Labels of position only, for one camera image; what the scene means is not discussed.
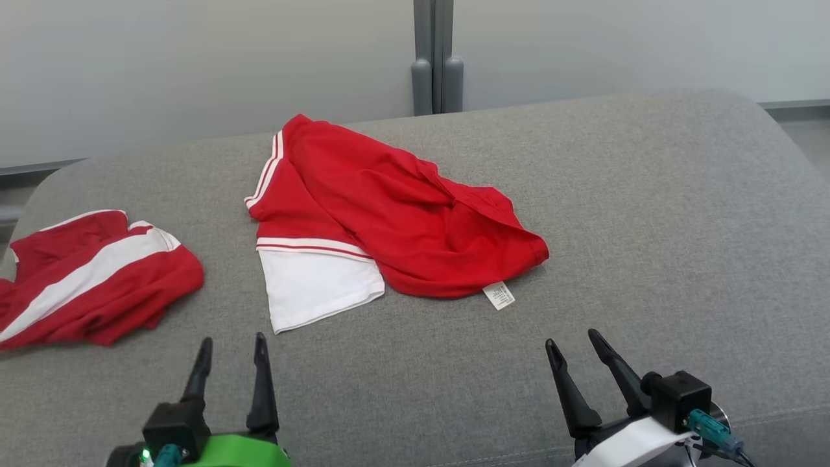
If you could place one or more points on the grey upright partition post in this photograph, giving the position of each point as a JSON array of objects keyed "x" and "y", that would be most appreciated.
[{"x": 438, "y": 39}]

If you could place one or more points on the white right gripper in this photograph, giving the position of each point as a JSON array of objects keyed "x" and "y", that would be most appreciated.
[{"x": 639, "y": 444}]

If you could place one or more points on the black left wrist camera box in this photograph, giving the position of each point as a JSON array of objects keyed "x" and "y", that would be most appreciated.
[{"x": 175, "y": 425}]

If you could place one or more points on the red shirt with white sleeves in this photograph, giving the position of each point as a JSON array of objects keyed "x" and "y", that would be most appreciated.
[{"x": 389, "y": 214}]

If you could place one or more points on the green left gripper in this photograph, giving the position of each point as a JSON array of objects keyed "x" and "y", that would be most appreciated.
[{"x": 240, "y": 451}]

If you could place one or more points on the red shorts with white stripe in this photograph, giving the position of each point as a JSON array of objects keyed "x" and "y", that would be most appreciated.
[{"x": 97, "y": 305}]

